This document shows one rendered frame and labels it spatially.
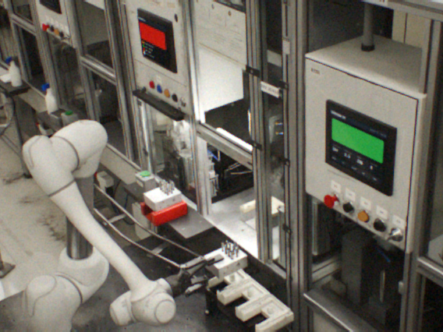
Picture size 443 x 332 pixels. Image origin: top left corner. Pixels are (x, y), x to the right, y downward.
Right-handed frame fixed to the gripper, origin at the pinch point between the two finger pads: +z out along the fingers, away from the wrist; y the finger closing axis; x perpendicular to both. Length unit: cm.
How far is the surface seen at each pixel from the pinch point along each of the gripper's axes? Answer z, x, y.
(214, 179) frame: 30, 43, 5
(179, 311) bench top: -8.0, 16.8, -28.2
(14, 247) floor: -20, 206, -96
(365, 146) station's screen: 15, -57, 65
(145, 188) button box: 6, 61, 3
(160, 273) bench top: -2, 42, -28
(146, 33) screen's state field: 16, 62, 69
